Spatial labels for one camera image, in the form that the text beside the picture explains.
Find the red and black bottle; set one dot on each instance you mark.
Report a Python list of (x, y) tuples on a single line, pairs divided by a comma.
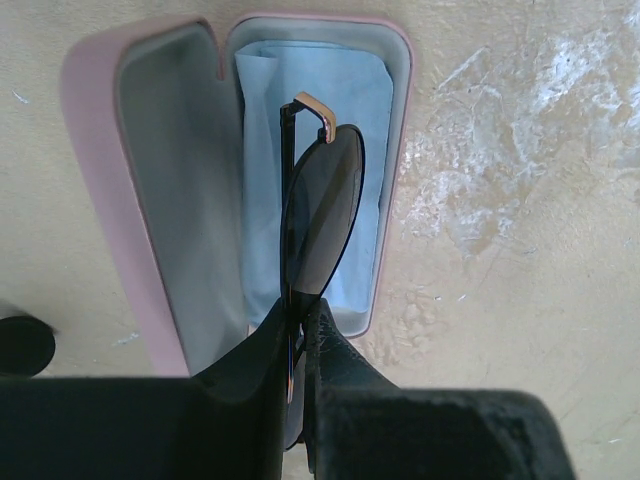
[(27, 346)]

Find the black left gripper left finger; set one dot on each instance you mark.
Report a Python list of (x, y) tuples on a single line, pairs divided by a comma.
[(227, 422)]

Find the gold aviator sunglasses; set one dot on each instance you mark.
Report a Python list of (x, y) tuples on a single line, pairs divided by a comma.
[(321, 195)]

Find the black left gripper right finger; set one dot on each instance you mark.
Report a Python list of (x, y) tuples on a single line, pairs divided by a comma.
[(359, 425)]

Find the blue cleaning cloth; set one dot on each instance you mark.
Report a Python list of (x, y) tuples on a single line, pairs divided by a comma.
[(357, 87)]

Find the pink glasses case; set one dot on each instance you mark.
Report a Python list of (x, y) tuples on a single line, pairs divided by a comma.
[(177, 137)]

